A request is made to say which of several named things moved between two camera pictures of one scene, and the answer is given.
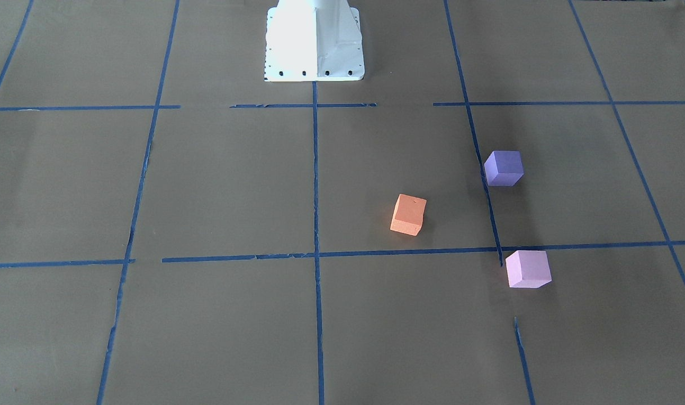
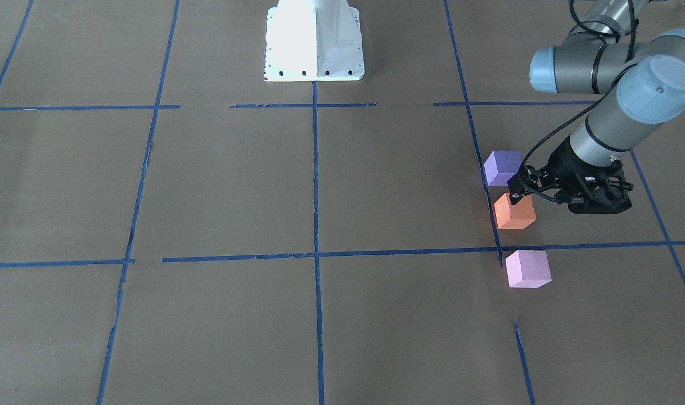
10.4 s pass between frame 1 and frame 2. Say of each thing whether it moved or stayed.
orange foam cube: moved
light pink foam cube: stayed
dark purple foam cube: stayed
